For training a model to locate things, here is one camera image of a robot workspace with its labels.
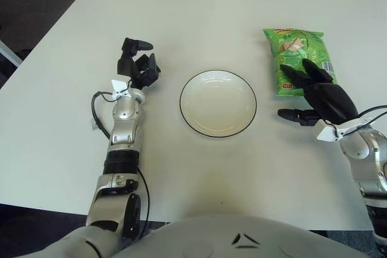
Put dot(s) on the grey robot torso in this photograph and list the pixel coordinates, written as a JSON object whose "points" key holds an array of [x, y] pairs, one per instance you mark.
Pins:
{"points": [[193, 240]]}

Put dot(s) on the green snack bag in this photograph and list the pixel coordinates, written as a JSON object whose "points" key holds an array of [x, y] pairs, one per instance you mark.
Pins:
{"points": [[290, 49]]}

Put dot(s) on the white plate with black rim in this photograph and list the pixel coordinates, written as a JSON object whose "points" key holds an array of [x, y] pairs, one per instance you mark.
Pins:
{"points": [[218, 104]]}

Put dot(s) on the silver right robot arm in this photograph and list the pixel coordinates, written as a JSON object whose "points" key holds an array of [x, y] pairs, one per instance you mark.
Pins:
{"points": [[362, 155]]}

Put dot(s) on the white right wrist connector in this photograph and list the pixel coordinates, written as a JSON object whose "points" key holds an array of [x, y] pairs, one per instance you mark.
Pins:
{"points": [[328, 134]]}

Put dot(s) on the white left wrist connector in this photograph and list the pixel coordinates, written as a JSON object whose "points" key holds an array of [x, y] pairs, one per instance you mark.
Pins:
{"points": [[118, 86]]}

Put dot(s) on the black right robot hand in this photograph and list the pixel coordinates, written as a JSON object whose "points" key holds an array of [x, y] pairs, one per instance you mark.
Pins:
{"points": [[332, 101]]}

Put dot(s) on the grey furniture edge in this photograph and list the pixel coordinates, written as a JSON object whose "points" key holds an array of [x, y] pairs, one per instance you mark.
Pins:
{"points": [[9, 54]]}

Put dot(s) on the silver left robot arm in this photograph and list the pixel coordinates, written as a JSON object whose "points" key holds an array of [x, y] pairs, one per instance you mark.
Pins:
{"points": [[124, 113]]}

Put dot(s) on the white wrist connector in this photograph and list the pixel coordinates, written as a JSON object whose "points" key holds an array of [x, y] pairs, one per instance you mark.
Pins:
{"points": [[118, 86], [328, 134]]}

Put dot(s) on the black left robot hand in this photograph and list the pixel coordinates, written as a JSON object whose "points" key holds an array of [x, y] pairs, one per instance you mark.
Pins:
{"points": [[125, 64]]}

